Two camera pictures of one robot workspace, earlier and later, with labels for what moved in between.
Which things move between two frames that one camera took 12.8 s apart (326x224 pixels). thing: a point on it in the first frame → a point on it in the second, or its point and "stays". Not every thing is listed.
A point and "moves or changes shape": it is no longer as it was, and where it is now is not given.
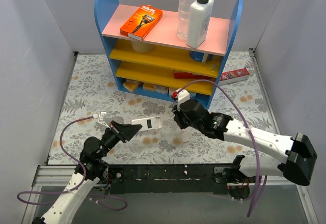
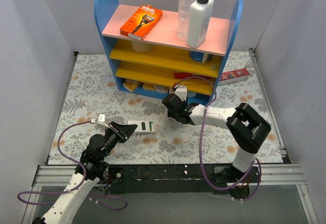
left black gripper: [116, 132] stays
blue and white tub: [200, 56] stays
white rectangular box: [147, 123] moves or changes shape
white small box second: [161, 89] stays
